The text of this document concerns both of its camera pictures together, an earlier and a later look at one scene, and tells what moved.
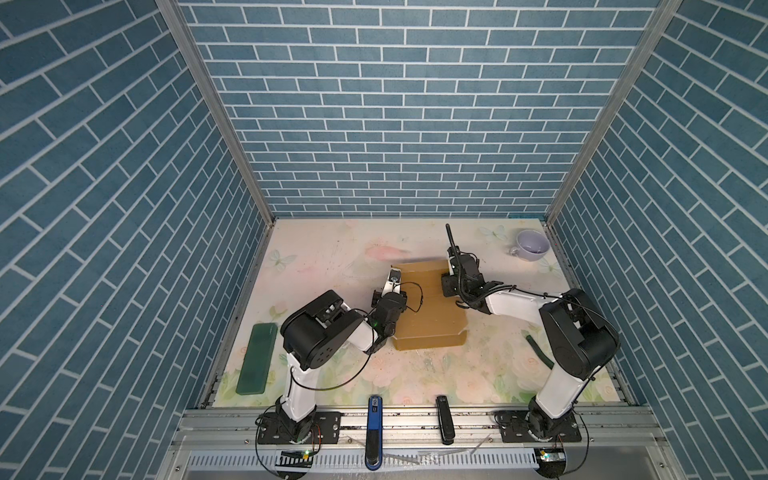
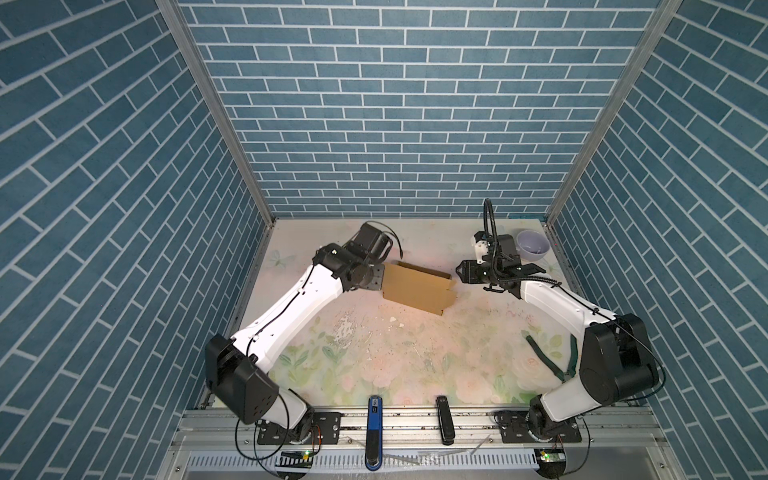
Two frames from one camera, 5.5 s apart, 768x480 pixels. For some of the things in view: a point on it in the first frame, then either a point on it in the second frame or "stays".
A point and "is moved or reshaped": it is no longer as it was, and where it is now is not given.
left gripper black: x=402 y=300 → x=378 y=280
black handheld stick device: x=445 y=421 stays
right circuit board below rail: x=551 y=461 stays
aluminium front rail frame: x=221 y=444 stays
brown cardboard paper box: x=431 y=319 is moved or reshaped
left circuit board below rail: x=294 y=458 stays
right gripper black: x=445 y=284 → x=468 y=272
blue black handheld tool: x=374 y=444 stays
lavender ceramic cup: x=531 y=246 stays
